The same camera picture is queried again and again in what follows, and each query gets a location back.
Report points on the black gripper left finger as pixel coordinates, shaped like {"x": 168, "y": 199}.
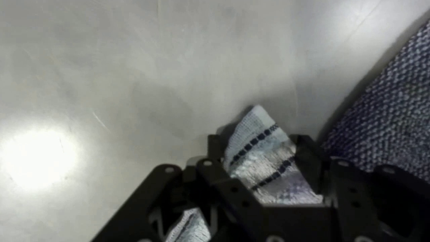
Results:
{"x": 168, "y": 191}

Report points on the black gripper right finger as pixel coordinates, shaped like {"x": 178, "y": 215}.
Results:
{"x": 385, "y": 204}

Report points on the grey striped towel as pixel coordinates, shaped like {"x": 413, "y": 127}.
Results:
{"x": 387, "y": 124}

